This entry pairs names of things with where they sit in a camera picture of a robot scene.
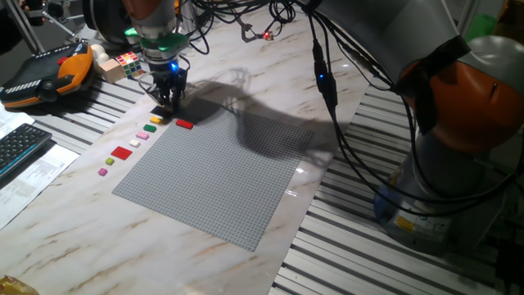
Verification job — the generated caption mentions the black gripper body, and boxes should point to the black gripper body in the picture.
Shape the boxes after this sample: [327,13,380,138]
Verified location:
[147,61,189,98]

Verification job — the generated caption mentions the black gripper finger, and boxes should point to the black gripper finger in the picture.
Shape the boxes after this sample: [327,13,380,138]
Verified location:
[157,93,173,114]
[170,90,185,115]

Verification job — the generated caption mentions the red flat Lego plate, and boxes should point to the red flat Lego plate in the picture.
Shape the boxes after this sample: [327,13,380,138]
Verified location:
[110,145,134,161]

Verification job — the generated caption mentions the grey Lego baseplate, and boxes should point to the grey Lego baseplate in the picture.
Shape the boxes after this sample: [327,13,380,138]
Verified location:
[112,96,315,252]

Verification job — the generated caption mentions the Rubik's cube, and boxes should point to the Rubik's cube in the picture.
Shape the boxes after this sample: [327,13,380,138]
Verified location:
[115,51,145,80]

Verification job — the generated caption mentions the wooden cube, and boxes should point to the wooden cube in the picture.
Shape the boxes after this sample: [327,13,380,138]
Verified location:
[97,58,126,84]

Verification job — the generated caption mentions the white rounded figurine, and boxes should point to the white rounded figurine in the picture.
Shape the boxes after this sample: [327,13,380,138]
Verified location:
[89,43,111,66]

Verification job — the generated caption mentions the large black round spool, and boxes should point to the large black round spool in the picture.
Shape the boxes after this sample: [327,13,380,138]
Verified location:
[81,0,136,46]

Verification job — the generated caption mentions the small dangling sensor board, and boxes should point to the small dangling sensor board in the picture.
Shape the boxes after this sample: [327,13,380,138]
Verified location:
[240,22,275,43]

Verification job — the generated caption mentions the black orange teach pendant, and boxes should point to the black orange teach pendant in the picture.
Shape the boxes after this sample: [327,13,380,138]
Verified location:
[0,42,95,110]

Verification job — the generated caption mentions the black keyboard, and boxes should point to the black keyboard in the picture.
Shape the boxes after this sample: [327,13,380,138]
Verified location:
[0,122,53,180]

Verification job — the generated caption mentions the white printed paper sheet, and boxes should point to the white printed paper sheet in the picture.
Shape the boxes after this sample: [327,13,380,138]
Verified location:
[0,143,80,230]

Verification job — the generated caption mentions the grey metal tripod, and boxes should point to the grey metal tripod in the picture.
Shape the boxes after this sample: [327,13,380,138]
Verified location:
[2,0,89,54]

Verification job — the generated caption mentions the white printed booklet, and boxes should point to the white printed booklet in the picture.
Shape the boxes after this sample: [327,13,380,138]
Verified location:
[0,104,36,140]

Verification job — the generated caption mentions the marble pattern table mat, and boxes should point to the marble pattern table mat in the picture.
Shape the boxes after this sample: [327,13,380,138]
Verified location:
[0,0,372,295]

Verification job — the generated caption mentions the gold foil bag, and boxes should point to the gold foil bag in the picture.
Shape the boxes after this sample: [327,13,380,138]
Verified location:
[0,275,40,295]

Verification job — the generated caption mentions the green cloth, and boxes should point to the green cloth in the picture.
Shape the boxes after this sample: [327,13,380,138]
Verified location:
[466,13,499,40]

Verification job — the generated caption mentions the brown cardboard box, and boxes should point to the brown cardboard box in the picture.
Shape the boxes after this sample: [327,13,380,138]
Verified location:
[493,0,524,38]

